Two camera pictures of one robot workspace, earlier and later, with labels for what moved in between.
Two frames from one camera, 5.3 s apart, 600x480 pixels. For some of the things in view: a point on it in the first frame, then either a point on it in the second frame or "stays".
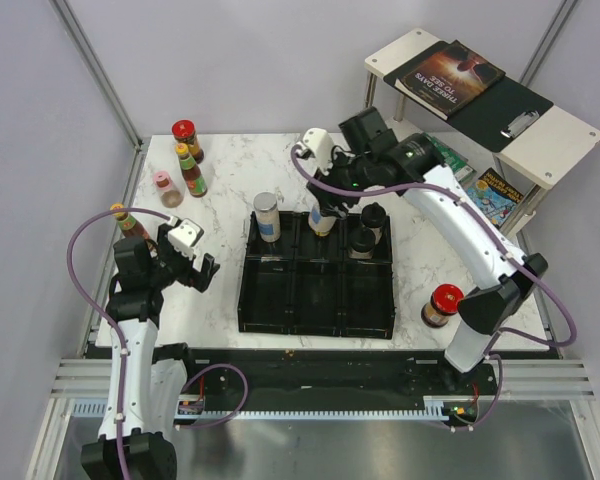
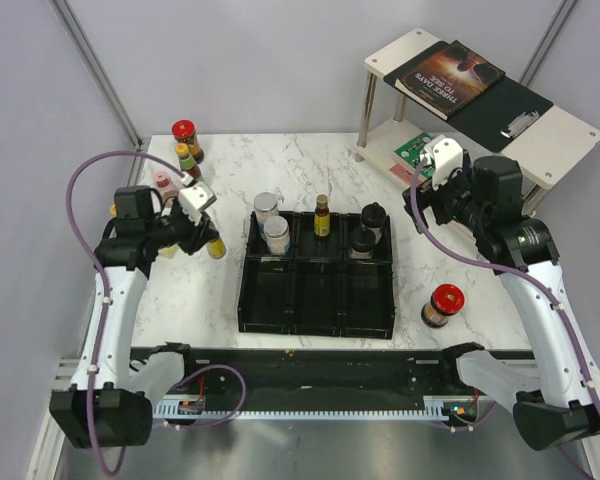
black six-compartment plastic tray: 308,284 stays
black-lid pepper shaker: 361,244 stays
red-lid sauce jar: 184,131 stays
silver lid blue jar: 321,225 → 276,231
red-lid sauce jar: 443,303 stays
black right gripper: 324,197 → 426,195
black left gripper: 191,277 → 198,235
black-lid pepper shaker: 373,215 stays
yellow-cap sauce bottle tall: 192,174 stays
